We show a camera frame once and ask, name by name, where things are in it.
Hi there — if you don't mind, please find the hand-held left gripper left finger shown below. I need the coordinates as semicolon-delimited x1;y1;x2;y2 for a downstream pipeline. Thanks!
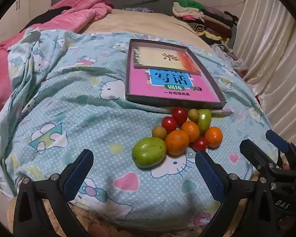
13;149;94;237

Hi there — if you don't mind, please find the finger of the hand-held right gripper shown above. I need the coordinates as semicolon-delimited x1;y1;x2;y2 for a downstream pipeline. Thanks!
266;130;296;169
240;139;279;173

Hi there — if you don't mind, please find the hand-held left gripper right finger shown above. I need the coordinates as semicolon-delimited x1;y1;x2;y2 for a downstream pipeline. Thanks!
195;150;281;237

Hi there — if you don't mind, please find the red cherry tomato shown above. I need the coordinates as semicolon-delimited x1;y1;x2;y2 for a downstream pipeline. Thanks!
161;117;178;133
172;107;188;124
192;137;208;151

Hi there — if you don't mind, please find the orange mandarin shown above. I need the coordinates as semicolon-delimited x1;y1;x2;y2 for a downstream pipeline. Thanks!
204;126;223;149
165;130;190;155
181;121;200;142

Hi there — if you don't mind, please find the small green jujube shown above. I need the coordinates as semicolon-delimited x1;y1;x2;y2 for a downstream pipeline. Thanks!
197;109;212;132

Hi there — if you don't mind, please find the tan longan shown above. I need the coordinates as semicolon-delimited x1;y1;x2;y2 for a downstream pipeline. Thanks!
188;109;200;122
152;126;168;141

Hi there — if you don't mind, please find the large green jujube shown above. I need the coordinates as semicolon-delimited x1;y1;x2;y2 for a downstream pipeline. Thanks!
131;137;167;169

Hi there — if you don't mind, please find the shallow grey cardboard box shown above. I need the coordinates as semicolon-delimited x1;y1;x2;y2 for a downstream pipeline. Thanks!
125;39;227;109

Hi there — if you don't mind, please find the light blue cat-print blanket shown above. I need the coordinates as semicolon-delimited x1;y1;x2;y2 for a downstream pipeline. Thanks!
0;27;279;224

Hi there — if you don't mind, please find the cream curtain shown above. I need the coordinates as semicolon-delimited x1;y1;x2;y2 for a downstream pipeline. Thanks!
233;0;296;139

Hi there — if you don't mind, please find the pink workbook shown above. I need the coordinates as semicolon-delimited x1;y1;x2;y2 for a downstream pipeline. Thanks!
129;68;219;103

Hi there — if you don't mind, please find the beige and orange book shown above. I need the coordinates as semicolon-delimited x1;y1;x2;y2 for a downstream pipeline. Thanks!
133;46;202;74

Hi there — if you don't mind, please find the stack of folded clothes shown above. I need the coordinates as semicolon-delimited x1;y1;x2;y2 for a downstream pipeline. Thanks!
172;0;238;45

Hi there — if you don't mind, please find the black garment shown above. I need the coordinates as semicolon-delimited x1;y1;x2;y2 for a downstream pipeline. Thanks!
20;7;69;31

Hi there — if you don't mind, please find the beige bed sheet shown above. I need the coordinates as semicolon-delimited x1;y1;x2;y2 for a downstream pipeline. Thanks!
81;8;213;51

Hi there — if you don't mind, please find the pink quilt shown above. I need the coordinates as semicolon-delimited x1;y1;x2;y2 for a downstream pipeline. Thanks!
0;0;114;129

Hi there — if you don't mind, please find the white wardrobe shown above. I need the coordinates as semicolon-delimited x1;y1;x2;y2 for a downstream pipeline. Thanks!
0;0;52;47

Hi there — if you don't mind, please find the dark patterned pillow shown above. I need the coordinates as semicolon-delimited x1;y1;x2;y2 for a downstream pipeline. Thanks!
122;5;155;13

